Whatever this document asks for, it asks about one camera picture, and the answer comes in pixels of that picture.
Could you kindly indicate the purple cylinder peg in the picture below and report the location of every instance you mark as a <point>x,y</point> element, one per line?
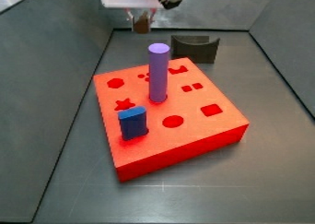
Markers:
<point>157,71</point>

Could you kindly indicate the red shape sorter block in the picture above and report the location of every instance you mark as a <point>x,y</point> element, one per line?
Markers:
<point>192,123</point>

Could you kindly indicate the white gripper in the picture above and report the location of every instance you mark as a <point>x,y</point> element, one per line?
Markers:
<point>152,4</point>

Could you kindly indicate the blue rounded block peg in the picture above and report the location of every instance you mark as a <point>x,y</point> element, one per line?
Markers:
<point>132,121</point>

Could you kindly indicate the black curved fixture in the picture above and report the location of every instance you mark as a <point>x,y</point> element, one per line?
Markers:
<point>195,47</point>

